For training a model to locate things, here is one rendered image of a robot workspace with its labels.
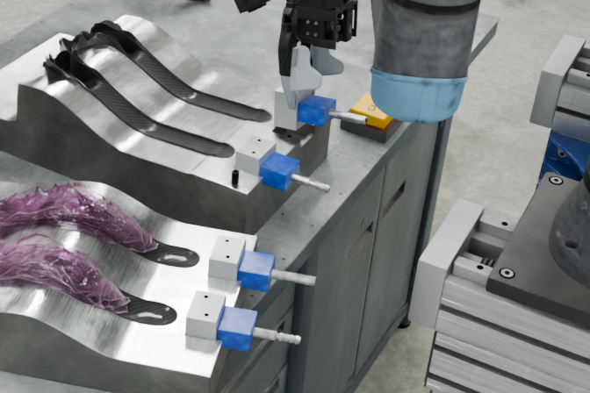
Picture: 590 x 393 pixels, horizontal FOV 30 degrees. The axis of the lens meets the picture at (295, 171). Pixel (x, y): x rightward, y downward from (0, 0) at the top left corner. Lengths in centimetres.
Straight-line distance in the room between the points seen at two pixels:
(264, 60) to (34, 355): 82
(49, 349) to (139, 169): 35
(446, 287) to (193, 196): 43
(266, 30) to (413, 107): 118
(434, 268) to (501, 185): 193
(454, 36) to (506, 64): 290
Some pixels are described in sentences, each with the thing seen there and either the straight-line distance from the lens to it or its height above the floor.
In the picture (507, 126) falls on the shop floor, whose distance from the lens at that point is 340.
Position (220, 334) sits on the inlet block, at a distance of 128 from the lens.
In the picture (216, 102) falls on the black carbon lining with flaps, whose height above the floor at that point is 88.
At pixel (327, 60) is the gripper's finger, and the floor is 99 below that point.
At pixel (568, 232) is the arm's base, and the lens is 116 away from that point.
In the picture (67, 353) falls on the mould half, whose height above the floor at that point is 85.
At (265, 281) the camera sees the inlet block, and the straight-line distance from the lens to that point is 136.
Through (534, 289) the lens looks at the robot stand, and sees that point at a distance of 113.
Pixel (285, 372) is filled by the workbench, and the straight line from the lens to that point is 186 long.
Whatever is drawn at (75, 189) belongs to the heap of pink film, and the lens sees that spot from 138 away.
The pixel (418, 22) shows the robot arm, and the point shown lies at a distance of 83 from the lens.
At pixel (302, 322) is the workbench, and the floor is 52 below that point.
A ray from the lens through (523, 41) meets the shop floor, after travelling 391.
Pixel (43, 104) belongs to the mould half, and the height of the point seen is 91.
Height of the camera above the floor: 174
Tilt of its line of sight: 35 degrees down
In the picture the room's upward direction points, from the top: 6 degrees clockwise
